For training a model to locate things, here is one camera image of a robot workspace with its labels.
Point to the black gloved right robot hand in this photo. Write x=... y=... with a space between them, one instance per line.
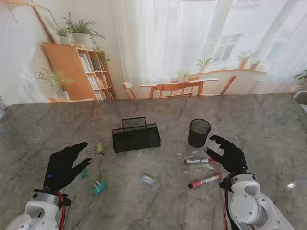
x=232 y=158

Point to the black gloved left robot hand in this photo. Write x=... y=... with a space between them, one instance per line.
x=60 y=167

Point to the black mesh pen cup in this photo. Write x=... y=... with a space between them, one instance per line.
x=197 y=139

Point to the red capped white marker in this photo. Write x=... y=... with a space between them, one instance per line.
x=192 y=161

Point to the blue and white eraser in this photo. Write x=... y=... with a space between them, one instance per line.
x=147 y=179

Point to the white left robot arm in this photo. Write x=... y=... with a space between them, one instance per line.
x=36 y=210

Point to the black mesh desk organizer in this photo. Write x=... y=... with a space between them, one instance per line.
x=134 y=141

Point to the teal binder clip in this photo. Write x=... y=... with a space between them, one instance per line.
x=84 y=174
x=99 y=189

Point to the yellow-green binder clip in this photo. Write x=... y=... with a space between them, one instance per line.
x=100 y=147

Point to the printed room scene backdrop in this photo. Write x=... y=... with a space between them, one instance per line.
x=156 y=36

